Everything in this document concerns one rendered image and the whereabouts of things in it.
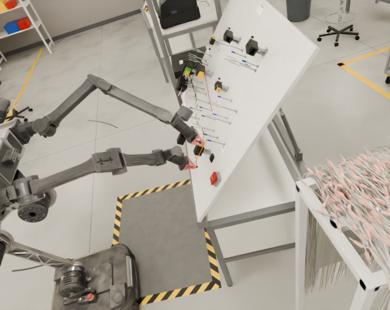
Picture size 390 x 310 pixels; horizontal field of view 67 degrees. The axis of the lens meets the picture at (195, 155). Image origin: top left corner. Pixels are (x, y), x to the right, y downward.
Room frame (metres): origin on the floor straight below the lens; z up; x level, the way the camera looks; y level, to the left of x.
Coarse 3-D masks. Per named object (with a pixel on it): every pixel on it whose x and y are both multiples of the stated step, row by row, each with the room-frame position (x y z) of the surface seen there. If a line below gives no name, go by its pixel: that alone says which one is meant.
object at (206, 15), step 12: (156, 0) 2.73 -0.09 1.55; (204, 0) 2.65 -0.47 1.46; (216, 0) 2.13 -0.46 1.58; (156, 12) 2.73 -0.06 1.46; (204, 12) 2.35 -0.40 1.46; (216, 12) 2.16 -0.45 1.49; (156, 24) 2.18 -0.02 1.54; (180, 24) 2.26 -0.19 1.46; (192, 24) 2.19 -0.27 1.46; (204, 24) 2.16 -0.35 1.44; (216, 24) 2.14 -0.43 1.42; (168, 36) 2.18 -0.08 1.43; (168, 48) 2.73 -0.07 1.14; (168, 60) 2.18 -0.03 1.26; (180, 96) 2.18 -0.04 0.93
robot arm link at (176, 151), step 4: (172, 148) 1.18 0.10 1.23; (176, 148) 1.18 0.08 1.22; (180, 148) 1.19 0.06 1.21; (164, 152) 1.20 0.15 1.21; (168, 152) 1.18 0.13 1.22; (172, 152) 1.16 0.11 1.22; (176, 152) 1.16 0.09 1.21; (180, 152) 1.17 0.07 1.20; (164, 156) 1.19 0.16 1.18; (168, 156) 1.17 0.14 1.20; (172, 156) 1.17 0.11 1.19; (176, 156) 1.16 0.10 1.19; (164, 160) 1.19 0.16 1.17; (160, 164) 1.16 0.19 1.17
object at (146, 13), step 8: (144, 8) 5.38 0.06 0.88; (144, 16) 4.97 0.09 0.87; (152, 24) 4.38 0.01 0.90; (152, 32) 4.32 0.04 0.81; (192, 32) 4.34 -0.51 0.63; (152, 40) 4.32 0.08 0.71; (176, 40) 4.38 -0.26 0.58; (184, 40) 4.38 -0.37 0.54; (192, 40) 4.34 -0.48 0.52; (160, 48) 4.37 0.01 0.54; (176, 48) 4.38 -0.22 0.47; (184, 48) 4.38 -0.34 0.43; (160, 56) 4.32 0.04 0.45; (160, 64) 4.32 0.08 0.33; (168, 80) 4.32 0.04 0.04
